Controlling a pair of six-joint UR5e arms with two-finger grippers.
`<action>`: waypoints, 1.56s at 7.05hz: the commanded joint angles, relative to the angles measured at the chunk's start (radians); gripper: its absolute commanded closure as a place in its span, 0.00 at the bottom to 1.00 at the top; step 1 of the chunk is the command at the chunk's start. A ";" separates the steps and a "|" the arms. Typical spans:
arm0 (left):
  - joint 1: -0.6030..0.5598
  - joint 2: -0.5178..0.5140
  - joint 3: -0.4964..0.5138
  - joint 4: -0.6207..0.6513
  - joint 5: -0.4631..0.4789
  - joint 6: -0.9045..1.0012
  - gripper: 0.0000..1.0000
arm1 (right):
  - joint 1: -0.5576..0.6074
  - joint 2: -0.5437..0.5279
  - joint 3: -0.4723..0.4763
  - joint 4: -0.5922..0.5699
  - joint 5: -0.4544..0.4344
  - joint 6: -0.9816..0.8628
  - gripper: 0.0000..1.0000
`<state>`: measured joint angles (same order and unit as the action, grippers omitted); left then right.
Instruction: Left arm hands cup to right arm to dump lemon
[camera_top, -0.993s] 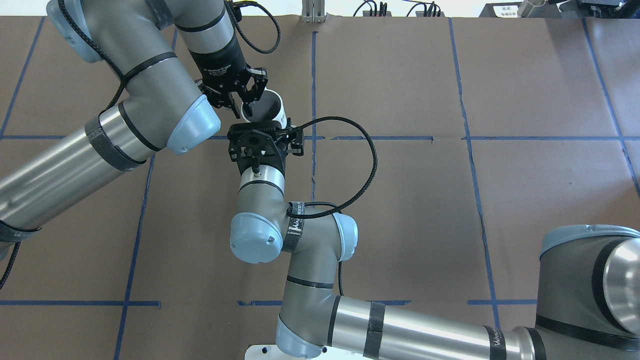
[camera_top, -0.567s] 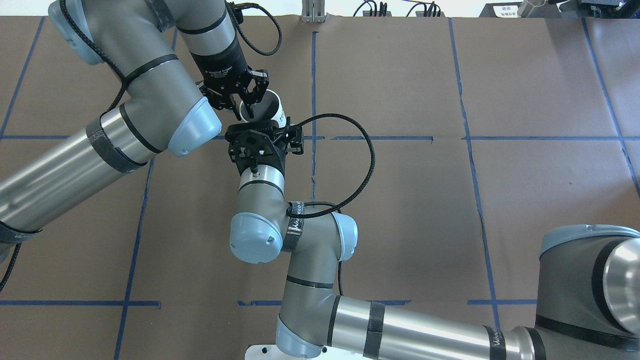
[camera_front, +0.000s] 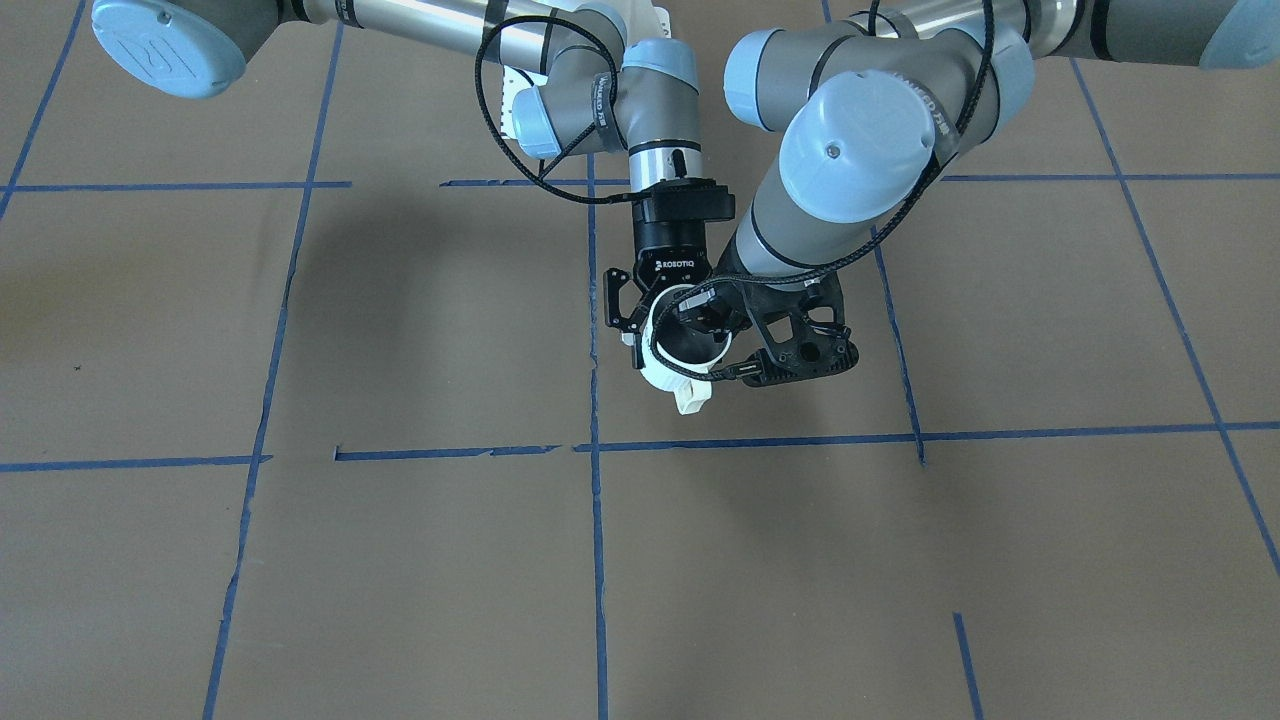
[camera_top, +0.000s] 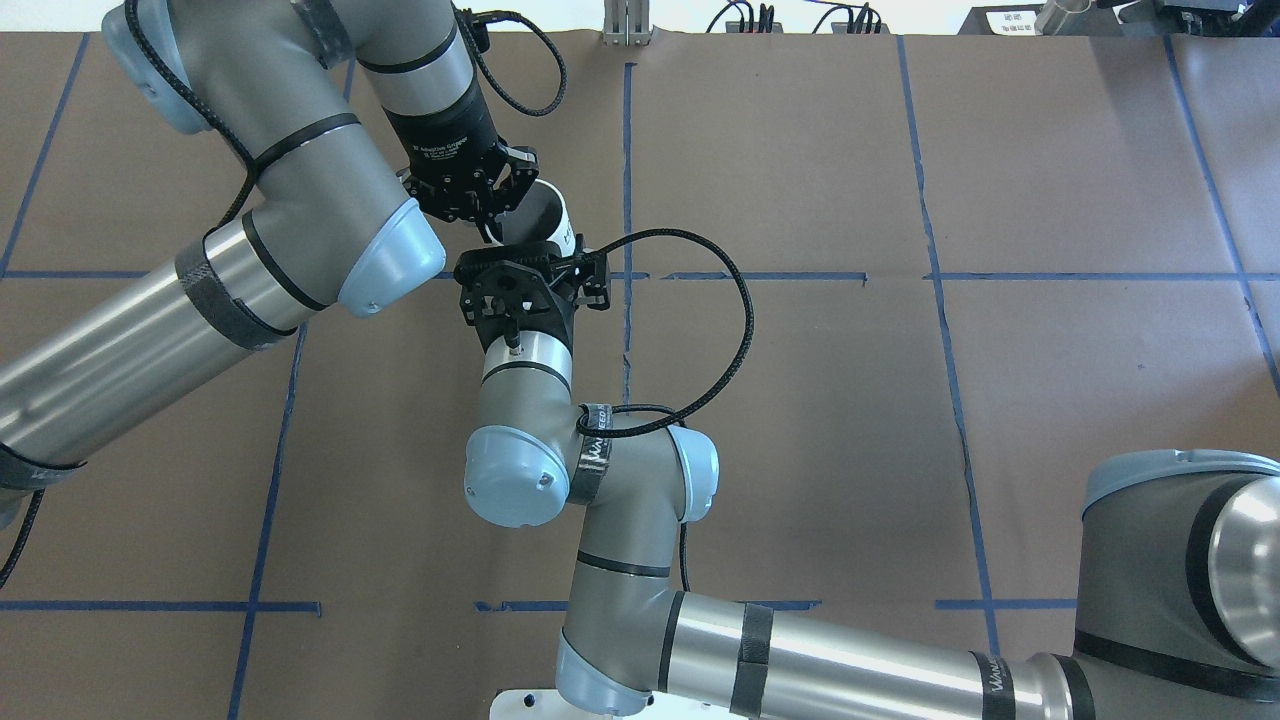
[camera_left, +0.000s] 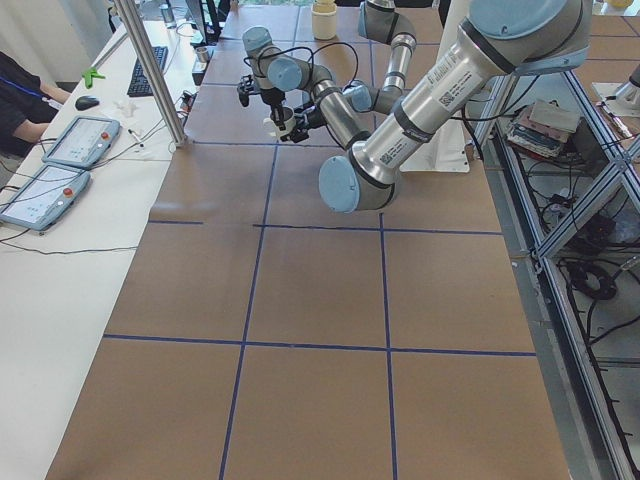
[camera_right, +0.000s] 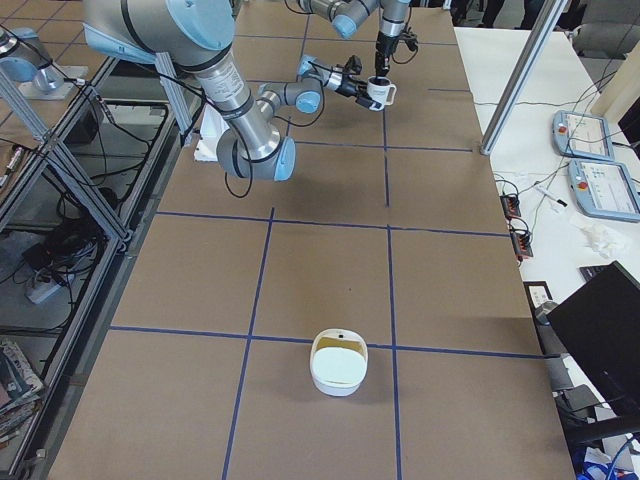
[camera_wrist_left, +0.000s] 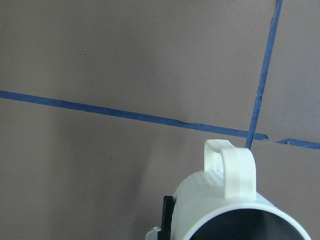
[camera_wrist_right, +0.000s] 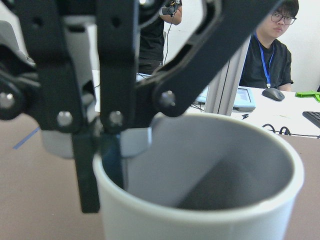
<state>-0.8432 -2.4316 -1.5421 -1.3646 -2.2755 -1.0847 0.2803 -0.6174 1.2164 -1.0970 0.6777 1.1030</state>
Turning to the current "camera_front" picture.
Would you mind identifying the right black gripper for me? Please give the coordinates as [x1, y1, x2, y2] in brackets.
[603, 178, 737, 372]

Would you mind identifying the white mug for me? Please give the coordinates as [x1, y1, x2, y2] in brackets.
[635, 284, 731, 415]

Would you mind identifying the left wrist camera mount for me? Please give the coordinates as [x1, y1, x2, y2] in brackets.
[741, 273, 860, 388]

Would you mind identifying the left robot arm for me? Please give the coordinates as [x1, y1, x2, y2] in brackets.
[653, 1, 1277, 334]

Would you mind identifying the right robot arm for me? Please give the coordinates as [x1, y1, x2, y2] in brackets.
[90, 1, 735, 340]

